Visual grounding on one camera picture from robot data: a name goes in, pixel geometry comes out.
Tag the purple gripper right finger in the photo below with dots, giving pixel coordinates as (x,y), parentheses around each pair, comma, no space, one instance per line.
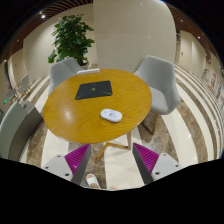
(153,166)

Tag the distant grey chair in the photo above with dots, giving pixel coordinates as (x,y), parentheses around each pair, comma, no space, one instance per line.
(24,85)

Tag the green potted plant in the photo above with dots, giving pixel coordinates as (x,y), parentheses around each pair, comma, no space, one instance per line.
(71,40)

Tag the grey sofa armchair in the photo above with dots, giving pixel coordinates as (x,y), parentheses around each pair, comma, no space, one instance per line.
(17,126)

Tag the black mouse pad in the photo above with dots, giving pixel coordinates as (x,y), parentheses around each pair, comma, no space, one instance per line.
(94,89)

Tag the grey chair on right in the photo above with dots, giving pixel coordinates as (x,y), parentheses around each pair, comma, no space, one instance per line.
(159,75)

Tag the grey chair on left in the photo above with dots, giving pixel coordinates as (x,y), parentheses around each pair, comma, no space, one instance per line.
(61,71)

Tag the white computer mouse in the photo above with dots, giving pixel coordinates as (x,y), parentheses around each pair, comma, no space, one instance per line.
(111,115)

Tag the round wooden table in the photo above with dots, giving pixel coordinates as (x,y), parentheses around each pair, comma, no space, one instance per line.
(80,121)

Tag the white slipper foot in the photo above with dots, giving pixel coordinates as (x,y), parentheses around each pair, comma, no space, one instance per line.
(92,181)

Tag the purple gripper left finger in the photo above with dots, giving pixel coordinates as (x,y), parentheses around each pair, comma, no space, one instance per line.
(72,166)

